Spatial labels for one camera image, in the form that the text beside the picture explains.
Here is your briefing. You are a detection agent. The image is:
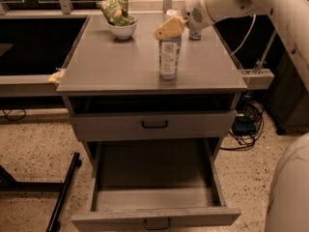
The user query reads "grey metal rail beam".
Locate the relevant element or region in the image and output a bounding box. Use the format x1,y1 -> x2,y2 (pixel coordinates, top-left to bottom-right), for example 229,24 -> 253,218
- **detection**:
0,74 -> 59,98

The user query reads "black top drawer handle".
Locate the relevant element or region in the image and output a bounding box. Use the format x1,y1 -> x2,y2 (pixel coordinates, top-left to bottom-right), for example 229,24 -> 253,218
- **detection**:
141,120 -> 168,130

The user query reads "green snack bag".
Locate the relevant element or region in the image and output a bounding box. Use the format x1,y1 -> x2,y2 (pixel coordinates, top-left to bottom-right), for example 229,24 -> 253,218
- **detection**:
97,0 -> 137,26

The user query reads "black drawer handle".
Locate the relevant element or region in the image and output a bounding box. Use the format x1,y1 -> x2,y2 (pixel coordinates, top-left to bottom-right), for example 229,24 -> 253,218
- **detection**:
141,120 -> 168,130
143,218 -> 172,231

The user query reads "black floor stand bar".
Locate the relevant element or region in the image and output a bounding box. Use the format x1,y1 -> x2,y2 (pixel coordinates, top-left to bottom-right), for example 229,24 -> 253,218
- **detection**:
46,152 -> 82,232

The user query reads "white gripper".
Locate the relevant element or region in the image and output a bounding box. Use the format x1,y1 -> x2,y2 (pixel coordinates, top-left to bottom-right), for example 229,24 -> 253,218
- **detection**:
154,0 -> 214,40

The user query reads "black middle drawer handle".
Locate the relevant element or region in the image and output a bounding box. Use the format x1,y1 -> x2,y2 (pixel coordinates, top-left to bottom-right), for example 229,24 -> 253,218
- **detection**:
143,218 -> 172,231

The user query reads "black cable loop left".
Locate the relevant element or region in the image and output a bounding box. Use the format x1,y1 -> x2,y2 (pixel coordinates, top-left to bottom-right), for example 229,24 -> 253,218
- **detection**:
1,109 -> 27,122

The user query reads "silver drink can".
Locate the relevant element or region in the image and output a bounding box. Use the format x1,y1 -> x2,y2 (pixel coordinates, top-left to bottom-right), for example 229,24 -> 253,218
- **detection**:
189,30 -> 202,41

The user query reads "open grey middle drawer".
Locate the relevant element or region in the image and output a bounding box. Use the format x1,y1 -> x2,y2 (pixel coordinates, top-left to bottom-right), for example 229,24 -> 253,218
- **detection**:
71,139 -> 240,232

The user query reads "black cable bundle on floor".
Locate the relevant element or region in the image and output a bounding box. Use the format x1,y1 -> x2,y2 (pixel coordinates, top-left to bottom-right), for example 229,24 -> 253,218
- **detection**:
219,100 -> 265,152

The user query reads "closed grey top drawer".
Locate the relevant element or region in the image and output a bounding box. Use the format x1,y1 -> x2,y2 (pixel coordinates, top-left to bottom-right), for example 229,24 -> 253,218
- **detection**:
70,110 -> 236,141

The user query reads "yellow tape scrap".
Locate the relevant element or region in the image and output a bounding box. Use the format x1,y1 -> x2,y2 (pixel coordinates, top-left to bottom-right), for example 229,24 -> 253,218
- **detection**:
48,70 -> 66,84

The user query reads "grey drawer cabinet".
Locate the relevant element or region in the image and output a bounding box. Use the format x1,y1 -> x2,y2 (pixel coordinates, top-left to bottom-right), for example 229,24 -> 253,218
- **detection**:
56,13 -> 248,232

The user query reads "white ceramic bowl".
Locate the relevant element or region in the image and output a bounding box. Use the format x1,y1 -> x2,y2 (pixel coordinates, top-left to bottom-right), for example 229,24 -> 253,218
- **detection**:
108,16 -> 138,40

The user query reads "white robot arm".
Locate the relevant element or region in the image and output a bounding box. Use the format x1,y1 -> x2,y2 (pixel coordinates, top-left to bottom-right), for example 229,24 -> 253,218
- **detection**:
154,0 -> 309,232

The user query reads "white power cable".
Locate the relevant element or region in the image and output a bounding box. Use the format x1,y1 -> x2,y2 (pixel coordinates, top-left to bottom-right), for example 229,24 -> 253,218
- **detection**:
229,14 -> 257,57

